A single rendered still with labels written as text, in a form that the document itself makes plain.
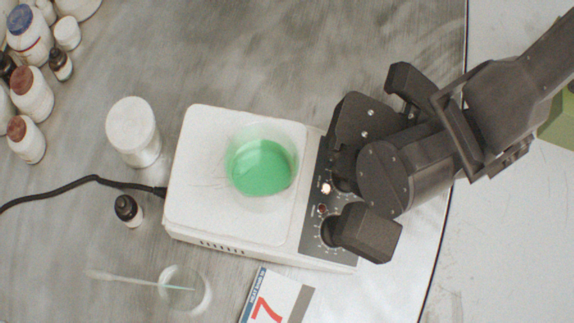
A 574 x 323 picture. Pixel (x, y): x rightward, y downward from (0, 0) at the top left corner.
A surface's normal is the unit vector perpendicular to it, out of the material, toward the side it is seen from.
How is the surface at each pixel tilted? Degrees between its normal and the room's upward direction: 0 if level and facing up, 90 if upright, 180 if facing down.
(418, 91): 30
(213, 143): 0
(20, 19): 1
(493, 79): 52
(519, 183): 0
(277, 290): 40
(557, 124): 90
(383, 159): 65
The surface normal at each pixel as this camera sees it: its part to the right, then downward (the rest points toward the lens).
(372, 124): 0.23, -0.25
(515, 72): -0.69, 0.18
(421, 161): 0.40, -0.41
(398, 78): -0.19, -0.42
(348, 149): -0.71, -0.44
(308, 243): 0.51, -0.13
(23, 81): 0.01, -0.26
